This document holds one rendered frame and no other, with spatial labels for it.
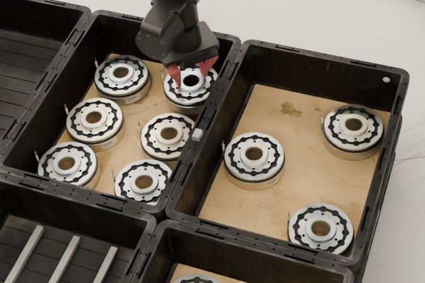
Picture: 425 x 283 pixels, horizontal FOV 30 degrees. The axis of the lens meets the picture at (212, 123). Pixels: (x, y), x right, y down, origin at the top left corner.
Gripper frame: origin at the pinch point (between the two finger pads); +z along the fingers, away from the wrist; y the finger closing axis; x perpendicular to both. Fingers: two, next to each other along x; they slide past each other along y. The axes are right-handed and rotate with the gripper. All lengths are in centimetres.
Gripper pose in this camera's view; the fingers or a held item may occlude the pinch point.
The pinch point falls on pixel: (190, 78)
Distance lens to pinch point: 142.9
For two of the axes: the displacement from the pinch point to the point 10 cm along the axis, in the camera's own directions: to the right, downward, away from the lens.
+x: -4.2, -6.8, 6.0
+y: 9.0, -3.7, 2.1
